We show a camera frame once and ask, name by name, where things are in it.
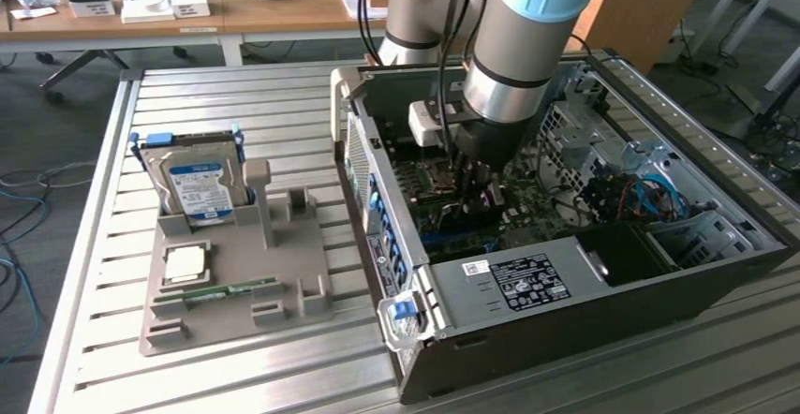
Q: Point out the white metal desk frame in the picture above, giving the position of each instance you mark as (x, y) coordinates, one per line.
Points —
(758, 5)

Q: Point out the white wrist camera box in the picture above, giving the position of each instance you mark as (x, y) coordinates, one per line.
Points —
(425, 123)

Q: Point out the wooden office desk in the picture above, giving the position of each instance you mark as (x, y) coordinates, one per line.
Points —
(300, 16)
(63, 30)

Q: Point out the black open PC case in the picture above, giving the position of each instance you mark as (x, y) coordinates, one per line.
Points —
(563, 339)

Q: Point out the stack of white papers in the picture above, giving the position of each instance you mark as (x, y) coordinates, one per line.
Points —
(350, 4)

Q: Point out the grey chipset heatsink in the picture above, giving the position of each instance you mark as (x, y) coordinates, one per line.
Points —
(519, 239)

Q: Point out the white box with black top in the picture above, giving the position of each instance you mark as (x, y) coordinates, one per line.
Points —
(91, 4)

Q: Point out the hard disk with blue caddy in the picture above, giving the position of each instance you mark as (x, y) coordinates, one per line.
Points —
(197, 184)

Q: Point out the green graphics card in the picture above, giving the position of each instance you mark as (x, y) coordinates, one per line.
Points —
(450, 219)

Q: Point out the white table leg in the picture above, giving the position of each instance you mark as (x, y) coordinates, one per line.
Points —
(786, 69)

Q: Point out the green RAM stick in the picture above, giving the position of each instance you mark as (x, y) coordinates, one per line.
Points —
(219, 291)

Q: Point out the wooden cabinet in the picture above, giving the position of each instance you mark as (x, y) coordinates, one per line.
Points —
(656, 11)

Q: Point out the silver metal drive cage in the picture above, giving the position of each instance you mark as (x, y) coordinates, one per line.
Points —
(581, 147)

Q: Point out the green motherboard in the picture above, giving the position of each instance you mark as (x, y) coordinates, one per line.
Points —
(537, 198)

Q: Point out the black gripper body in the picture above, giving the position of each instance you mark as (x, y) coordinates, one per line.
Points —
(488, 142)

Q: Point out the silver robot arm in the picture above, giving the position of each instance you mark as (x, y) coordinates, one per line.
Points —
(519, 34)

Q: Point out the silver power supply unit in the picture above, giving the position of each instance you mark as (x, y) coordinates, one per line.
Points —
(475, 292)

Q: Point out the metal CPU socket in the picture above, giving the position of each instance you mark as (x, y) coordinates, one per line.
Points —
(437, 177)

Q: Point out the grey parts rack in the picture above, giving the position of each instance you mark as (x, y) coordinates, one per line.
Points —
(243, 301)

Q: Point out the blue case latch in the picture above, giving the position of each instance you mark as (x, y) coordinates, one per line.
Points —
(400, 311)

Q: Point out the white flat box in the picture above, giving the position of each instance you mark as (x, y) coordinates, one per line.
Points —
(147, 17)

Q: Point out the silver CPU chip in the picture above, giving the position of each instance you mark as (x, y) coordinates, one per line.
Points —
(186, 265)

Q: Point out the white label card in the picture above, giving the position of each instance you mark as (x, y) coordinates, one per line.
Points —
(31, 13)

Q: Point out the blue expansion slot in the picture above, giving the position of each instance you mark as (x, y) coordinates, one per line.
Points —
(450, 240)

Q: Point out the plain white box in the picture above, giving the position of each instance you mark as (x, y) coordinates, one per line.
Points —
(189, 4)

